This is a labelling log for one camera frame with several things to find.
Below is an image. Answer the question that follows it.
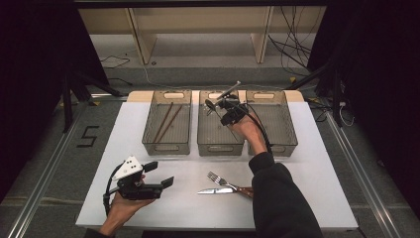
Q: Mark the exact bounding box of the person's right hand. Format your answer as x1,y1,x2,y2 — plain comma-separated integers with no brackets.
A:
231,113,268,157

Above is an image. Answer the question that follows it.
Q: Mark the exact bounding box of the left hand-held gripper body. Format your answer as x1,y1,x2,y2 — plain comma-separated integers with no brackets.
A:
112,156,163,201

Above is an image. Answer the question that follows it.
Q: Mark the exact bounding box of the white floor cable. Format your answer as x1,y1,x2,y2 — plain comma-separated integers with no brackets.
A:
141,63,199,91

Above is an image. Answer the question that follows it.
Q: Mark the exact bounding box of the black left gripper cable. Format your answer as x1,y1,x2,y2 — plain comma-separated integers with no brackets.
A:
102,163,126,216

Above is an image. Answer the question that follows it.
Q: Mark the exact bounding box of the black metal stand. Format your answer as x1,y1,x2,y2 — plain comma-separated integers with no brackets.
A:
60,63,124,134
284,60,345,128

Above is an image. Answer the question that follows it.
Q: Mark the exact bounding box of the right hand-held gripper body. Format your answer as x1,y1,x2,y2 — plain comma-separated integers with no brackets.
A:
216,81,249,127

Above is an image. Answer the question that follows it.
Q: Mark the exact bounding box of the fork with wooden handle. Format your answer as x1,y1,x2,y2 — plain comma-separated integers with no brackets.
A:
206,171,256,199

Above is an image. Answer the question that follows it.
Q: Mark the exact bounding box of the person's left hand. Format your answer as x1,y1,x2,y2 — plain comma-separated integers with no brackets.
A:
98,192,156,237

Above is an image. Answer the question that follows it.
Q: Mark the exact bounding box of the aluminium floor rail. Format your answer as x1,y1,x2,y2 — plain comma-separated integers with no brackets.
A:
325,110,403,238
5,105,87,238

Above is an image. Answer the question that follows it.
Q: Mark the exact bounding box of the bundle of black cables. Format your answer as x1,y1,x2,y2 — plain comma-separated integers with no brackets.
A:
267,5,314,71

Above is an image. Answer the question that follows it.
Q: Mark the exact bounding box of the thin black floor cable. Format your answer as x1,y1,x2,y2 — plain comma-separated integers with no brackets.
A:
99,54,134,87

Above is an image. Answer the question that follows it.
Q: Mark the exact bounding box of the white cable with plug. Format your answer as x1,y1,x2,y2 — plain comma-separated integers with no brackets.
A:
338,100,357,128

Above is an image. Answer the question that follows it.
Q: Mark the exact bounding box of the light wooden shelf unit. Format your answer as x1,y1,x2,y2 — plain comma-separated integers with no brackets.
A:
78,6,329,65

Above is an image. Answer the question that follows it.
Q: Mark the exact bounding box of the brown wooden chopstick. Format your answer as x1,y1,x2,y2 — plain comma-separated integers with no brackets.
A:
157,104,183,144
153,101,174,144

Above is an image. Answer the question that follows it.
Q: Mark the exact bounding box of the smoky clear plastic bin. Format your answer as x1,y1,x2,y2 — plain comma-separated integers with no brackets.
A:
196,89,248,158
142,89,193,157
246,89,299,158

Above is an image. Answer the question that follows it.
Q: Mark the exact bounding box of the black curtain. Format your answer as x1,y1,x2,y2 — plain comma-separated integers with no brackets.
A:
308,0,420,219
0,0,111,202

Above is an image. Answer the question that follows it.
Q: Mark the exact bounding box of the knife with wooden handle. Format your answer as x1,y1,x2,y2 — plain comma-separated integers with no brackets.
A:
197,186,256,199

